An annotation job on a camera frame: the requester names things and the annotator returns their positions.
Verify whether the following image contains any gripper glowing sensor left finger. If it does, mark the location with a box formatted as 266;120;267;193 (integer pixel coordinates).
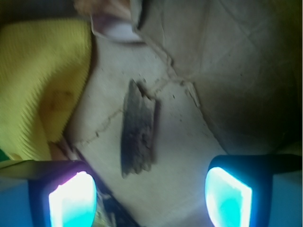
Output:
0;160;97;227

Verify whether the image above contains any yellow knitted cloth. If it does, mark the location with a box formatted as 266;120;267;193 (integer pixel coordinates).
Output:
0;19;92;161

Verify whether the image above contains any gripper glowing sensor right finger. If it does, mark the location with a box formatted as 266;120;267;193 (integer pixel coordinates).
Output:
205;154;303;227

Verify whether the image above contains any brown paper bag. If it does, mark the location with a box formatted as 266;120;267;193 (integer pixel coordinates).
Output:
64;0;303;227

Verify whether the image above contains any brown wood chip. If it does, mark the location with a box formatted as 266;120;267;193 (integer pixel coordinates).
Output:
120;79;157;179

